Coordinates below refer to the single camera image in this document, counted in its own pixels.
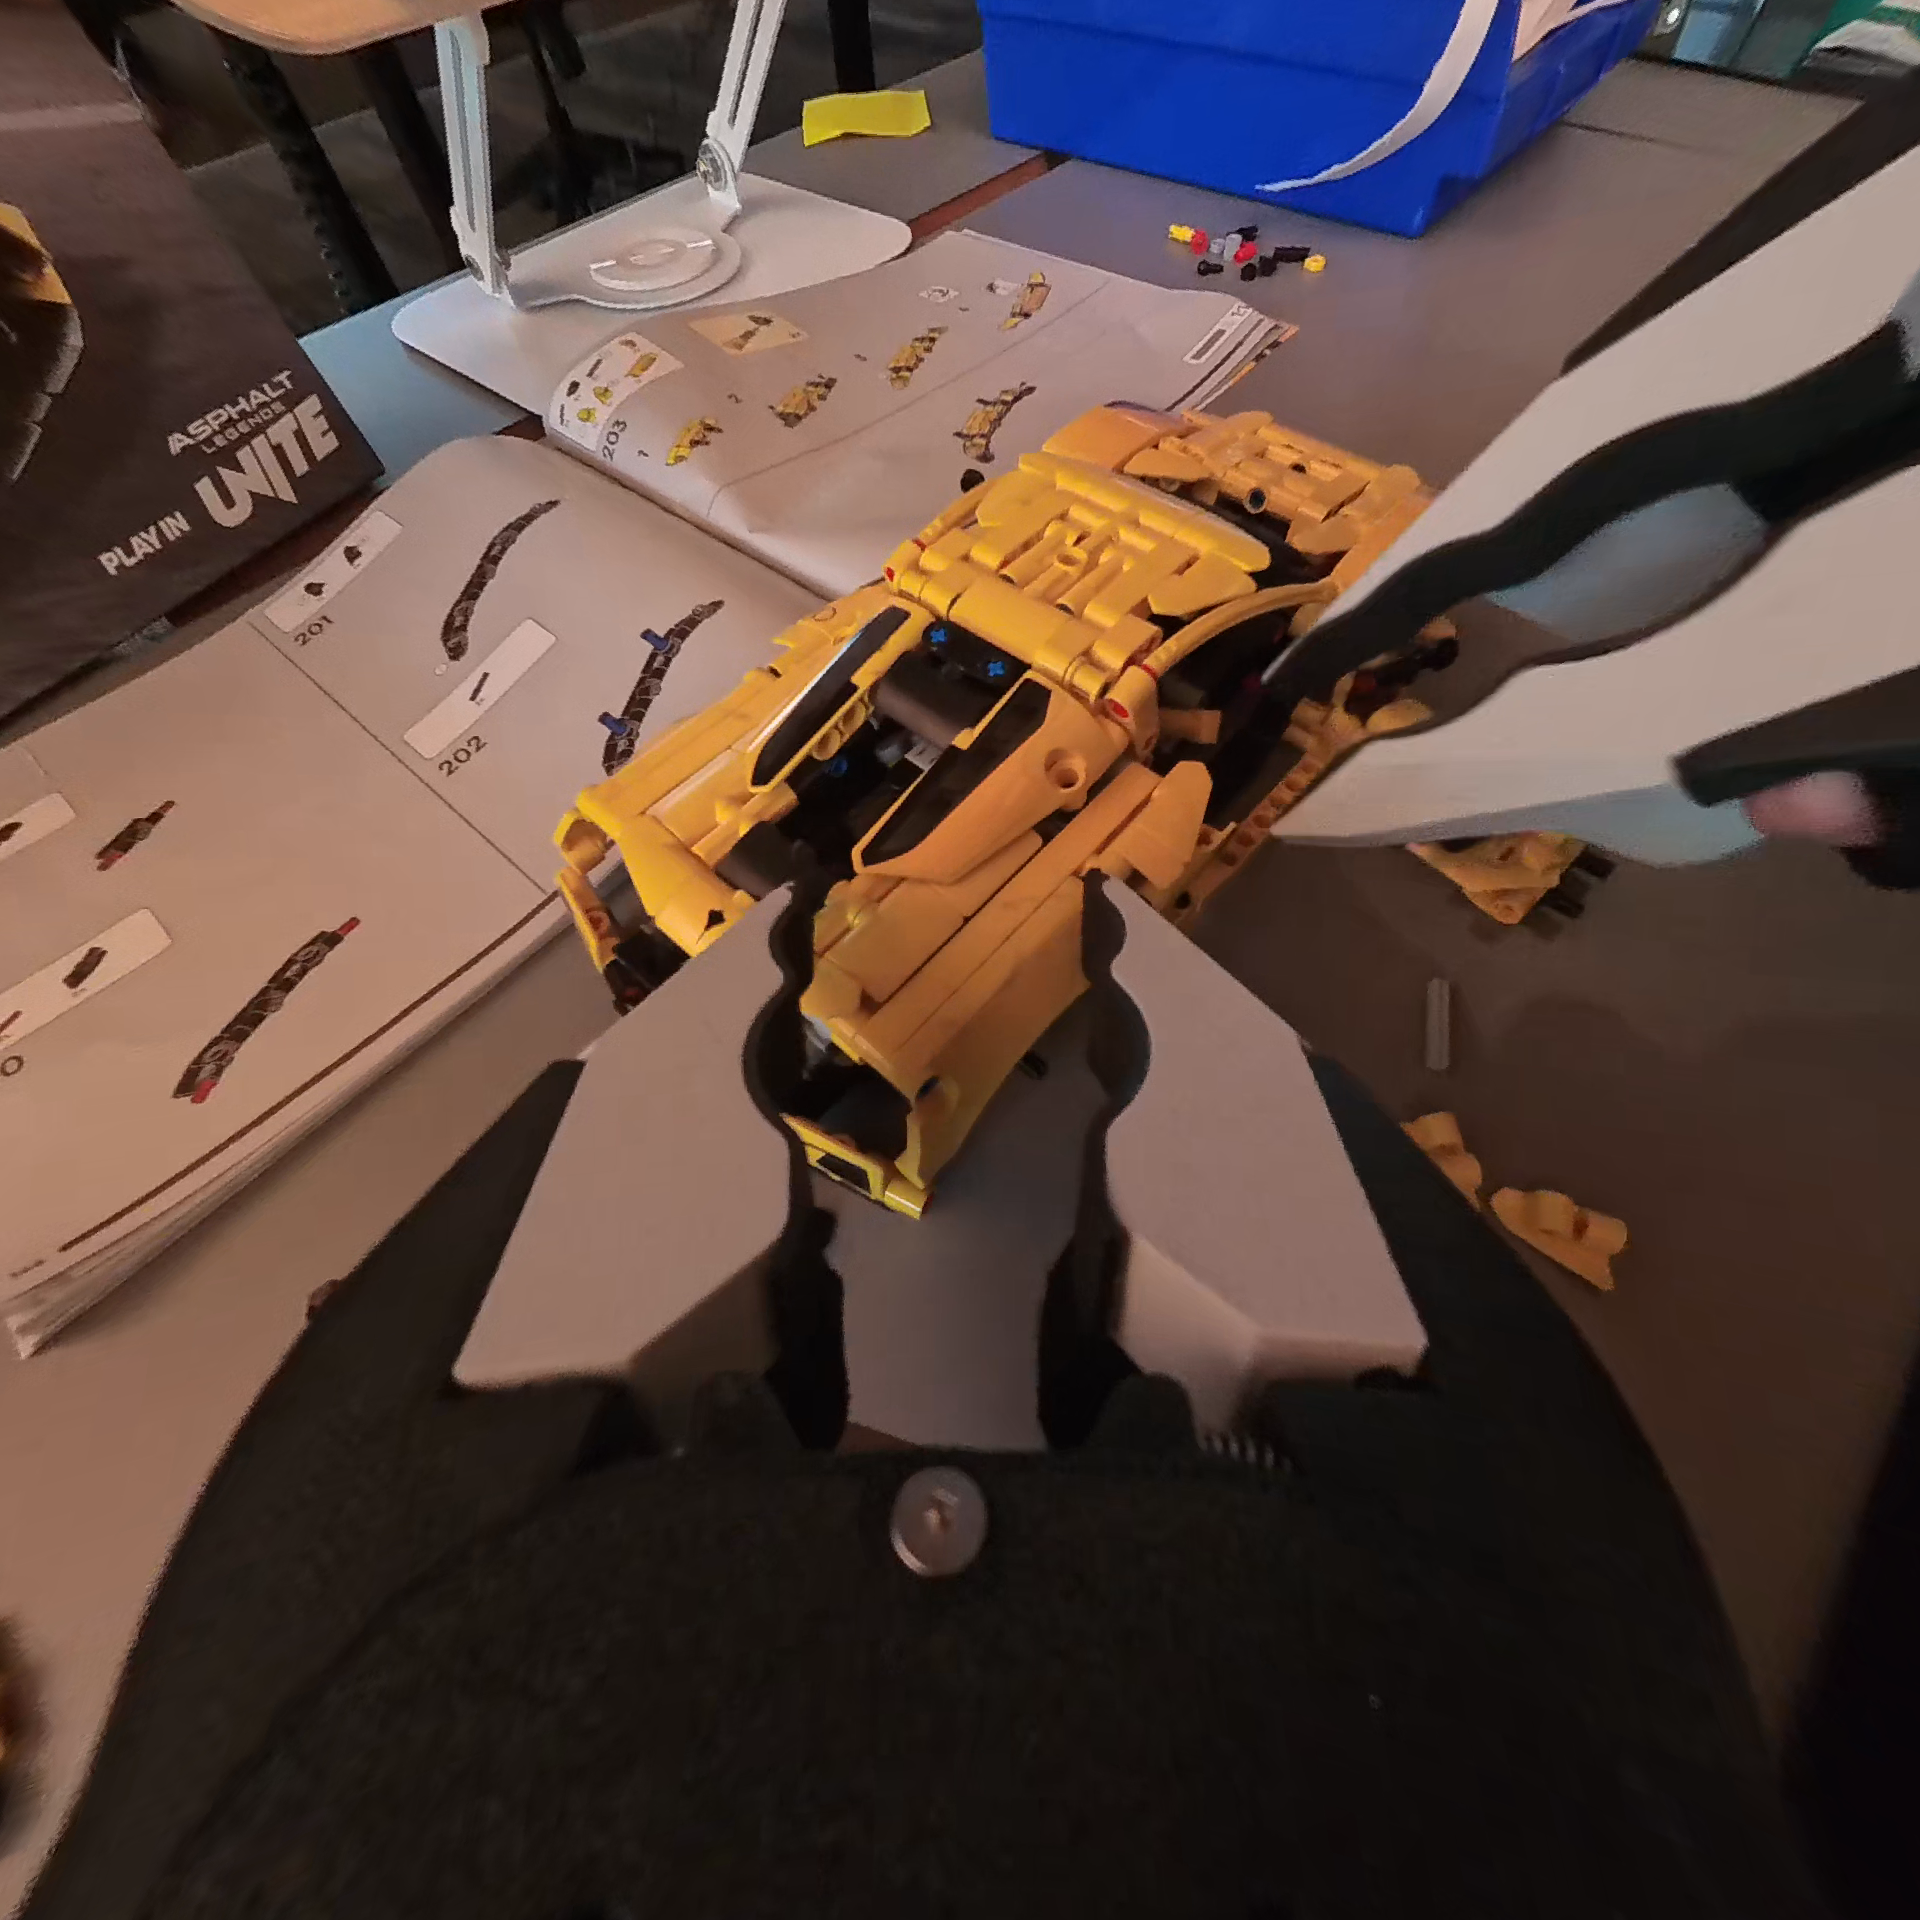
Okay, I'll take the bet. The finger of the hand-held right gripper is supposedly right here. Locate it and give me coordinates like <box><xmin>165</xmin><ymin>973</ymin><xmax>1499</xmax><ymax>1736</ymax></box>
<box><xmin>1274</xmin><ymin>510</ymin><xmax>1920</xmax><ymax>874</ymax></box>
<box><xmin>1264</xmin><ymin>147</ymin><xmax>1920</xmax><ymax>699</ymax></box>

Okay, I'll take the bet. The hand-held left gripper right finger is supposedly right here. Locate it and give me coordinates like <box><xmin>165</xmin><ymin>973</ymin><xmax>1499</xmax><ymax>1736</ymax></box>
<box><xmin>1080</xmin><ymin>870</ymin><xmax>1430</xmax><ymax>1430</ymax></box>

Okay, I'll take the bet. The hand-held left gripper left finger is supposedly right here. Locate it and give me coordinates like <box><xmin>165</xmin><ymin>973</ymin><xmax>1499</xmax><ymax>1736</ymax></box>
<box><xmin>452</xmin><ymin>885</ymin><xmax>804</xmax><ymax>1388</ymax></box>

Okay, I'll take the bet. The yellow brick toy car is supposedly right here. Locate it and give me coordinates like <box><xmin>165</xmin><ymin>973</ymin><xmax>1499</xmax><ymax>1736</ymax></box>
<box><xmin>552</xmin><ymin>400</ymin><xmax>1464</xmax><ymax>1221</ymax></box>

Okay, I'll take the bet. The grey desk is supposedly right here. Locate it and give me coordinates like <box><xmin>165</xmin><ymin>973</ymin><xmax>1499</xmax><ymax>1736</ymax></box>
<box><xmin>0</xmin><ymin>44</ymin><xmax>1920</xmax><ymax>1875</ymax></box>

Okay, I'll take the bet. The person's right hand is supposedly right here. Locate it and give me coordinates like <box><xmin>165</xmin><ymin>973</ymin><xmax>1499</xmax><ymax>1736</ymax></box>
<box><xmin>1746</xmin><ymin>762</ymin><xmax>1896</xmax><ymax>850</ymax></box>

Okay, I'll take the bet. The yellow brick sub-assembly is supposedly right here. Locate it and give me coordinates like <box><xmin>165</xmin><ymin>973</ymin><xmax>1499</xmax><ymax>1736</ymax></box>
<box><xmin>1407</xmin><ymin>829</ymin><xmax>1594</xmax><ymax>926</ymax></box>

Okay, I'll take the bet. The cluster of tiny pin pieces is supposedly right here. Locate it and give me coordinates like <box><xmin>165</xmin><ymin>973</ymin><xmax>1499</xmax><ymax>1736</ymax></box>
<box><xmin>1166</xmin><ymin>219</ymin><xmax>1332</xmax><ymax>287</ymax></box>

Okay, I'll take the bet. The open instruction booklet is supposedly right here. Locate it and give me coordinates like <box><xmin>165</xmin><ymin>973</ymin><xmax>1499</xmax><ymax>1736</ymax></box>
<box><xmin>0</xmin><ymin>225</ymin><xmax>1301</xmax><ymax>1359</ymax></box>

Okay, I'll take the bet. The blue plastic bin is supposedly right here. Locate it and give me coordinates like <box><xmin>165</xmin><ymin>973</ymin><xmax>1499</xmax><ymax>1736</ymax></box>
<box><xmin>977</xmin><ymin>0</ymin><xmax>1670</xmax><ymax>241</ymax></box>

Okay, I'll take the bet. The dark toy car box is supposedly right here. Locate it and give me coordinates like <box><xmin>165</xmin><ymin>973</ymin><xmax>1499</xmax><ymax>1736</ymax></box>
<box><xmin>0</xmin><ymin>0</ymin><xmax>387</xmax><ymax>724</ymax></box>

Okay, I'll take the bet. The white folding stand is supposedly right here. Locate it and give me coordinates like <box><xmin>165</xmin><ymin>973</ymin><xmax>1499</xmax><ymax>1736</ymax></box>
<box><xmin>388</xmin><ymin>0</ymin><xmax>917</xmax><ymax>417</ymax></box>

